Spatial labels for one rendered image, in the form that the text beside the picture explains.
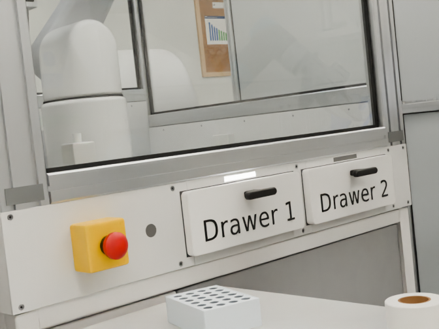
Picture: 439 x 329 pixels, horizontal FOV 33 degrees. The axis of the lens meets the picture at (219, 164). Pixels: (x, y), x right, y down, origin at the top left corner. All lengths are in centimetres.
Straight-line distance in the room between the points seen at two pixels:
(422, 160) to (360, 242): 149
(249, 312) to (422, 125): 217
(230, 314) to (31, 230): 31
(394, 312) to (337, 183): 66
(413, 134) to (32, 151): 222
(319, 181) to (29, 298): 65
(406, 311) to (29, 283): 52
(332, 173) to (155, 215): 45
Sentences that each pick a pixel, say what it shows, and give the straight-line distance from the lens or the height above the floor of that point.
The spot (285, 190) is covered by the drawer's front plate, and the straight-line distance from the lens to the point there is 140.
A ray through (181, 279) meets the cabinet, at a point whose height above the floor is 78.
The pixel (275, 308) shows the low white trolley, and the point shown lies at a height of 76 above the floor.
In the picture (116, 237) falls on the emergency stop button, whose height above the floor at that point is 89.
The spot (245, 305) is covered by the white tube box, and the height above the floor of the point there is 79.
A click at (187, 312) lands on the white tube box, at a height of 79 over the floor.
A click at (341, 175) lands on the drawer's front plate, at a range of 153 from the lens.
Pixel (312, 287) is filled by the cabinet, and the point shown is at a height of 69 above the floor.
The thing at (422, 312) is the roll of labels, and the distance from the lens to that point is 89.
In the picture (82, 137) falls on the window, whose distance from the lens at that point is 115.
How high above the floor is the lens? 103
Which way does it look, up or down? 3 degrees down
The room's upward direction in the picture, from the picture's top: 6 degrees counter-clockwise
